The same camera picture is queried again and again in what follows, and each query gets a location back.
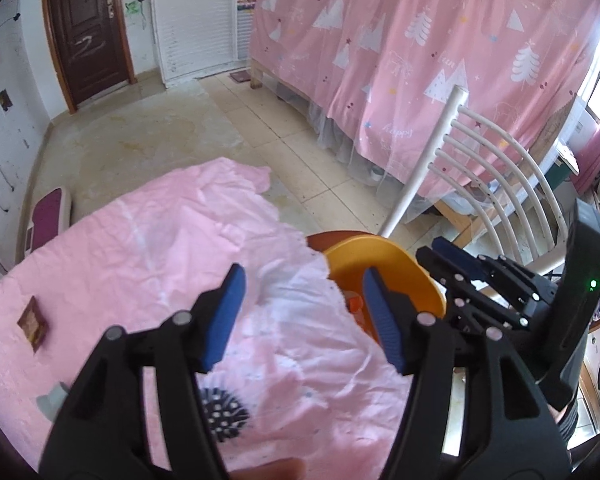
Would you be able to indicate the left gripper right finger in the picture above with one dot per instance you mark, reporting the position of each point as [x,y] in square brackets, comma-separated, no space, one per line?
[508,431]

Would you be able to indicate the pink tree pattern curtain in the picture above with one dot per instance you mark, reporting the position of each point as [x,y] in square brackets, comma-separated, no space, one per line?
[379,72]

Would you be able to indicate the white metal chair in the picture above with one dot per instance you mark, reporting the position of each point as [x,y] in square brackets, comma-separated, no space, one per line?
[485,183]

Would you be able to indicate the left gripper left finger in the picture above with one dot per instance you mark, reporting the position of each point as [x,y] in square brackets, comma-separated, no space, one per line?
[100,431]

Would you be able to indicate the dark brown wooden door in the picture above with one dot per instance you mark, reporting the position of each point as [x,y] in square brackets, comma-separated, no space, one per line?
[89,48]

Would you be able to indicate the small brown wrapper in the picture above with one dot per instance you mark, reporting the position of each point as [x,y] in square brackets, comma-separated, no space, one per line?
[33,324]

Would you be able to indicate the orange trash bin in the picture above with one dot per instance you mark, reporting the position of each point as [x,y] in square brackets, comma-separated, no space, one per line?
[350,253]

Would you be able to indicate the pink bed sheet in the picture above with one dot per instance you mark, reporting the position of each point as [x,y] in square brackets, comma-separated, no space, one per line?
[314,385]

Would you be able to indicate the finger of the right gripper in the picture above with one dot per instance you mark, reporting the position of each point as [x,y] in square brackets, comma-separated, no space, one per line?
[513,282]
[466,307]

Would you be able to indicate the grey plastic piece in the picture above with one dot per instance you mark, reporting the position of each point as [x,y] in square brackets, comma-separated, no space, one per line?
[50,403]

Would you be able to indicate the white louvered wardrobe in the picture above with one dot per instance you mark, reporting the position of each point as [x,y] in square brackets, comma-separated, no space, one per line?
[194,38]

